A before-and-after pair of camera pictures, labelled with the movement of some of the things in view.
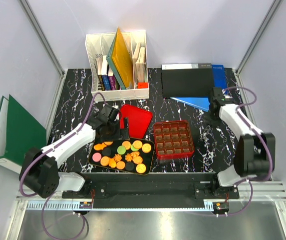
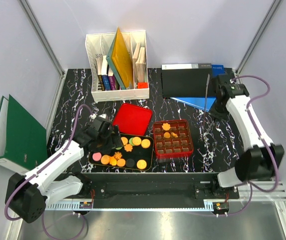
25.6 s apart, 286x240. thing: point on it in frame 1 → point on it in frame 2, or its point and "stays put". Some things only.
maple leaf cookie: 137,159 → 128,147
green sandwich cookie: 133,148 → 130,141
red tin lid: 139,120 stays put
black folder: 187,80 stays put
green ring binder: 15,131 stays put
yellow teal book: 119,59 stays put
